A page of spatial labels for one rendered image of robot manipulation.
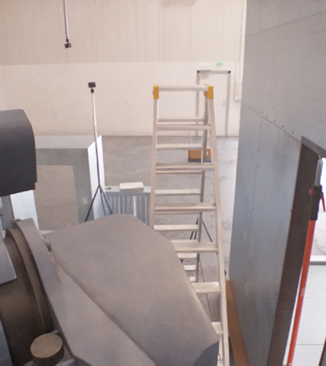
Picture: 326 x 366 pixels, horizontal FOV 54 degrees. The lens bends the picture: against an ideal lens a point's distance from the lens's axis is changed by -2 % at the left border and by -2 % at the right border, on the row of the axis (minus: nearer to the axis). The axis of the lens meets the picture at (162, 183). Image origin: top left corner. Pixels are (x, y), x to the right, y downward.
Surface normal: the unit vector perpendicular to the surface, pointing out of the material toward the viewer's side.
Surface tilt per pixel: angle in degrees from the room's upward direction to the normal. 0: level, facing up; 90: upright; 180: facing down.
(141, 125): 90
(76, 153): 90
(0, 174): 108
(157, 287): 16
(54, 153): 90
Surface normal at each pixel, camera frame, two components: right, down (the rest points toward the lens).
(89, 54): -0.04, 0.35
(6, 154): 0.56, 0.55
